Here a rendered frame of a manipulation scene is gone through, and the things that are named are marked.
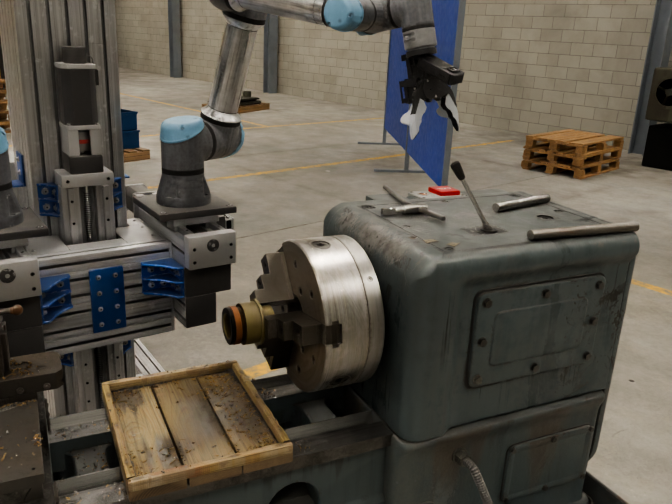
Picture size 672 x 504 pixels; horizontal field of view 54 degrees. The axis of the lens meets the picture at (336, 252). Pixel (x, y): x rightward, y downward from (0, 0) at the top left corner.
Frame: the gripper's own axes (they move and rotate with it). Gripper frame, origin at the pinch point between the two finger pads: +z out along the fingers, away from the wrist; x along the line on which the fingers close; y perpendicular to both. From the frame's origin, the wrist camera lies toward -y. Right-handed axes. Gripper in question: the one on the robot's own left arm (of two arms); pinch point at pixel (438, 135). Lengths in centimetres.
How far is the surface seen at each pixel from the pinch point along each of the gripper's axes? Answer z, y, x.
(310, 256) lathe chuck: 17.5, -7.9, 45.4
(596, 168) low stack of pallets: 105, 394, -664
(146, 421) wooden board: 45, 13, 77
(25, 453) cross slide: 37, 0, 100
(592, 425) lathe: 73, -25, -14
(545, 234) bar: 21.8, -29.6, 2.7
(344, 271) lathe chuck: 21.2, -12.3, 41.1
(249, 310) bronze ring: 26, 0, 56
